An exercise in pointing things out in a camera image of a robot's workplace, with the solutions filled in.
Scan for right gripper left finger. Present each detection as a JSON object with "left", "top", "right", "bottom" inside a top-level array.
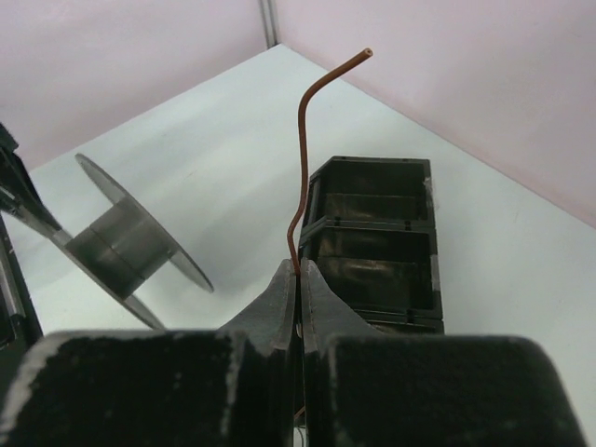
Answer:
[{"left": 1, "top": 261, "right": 296, "bottom": 446}]

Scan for black compartment tray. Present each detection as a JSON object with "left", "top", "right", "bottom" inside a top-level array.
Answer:
[{"left": 299, "top": 156, "right": 444, "bottom": 334}]

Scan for thin brown wire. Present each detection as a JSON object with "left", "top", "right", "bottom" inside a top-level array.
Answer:
[{"left": 286, "top": 46, "right": 374, "bottom": 420}]

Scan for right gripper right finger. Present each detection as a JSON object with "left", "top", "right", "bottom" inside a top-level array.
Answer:
[{"left": 301, "top": 261, "right": 582, "bottom": 446}]

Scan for left aluminium frame post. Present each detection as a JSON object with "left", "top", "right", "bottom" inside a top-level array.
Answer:
[{"left": 259, "top": 0, "right": 279, "bottom": 48}]

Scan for black cable spool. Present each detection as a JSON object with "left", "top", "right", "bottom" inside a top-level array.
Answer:
[{"left": 49, "top": 154, "right": 214, "bottom": 331}]

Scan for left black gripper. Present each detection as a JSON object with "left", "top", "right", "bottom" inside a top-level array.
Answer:
[{"left": 0, "top": 123, "right": 64, "bottom": 355}]

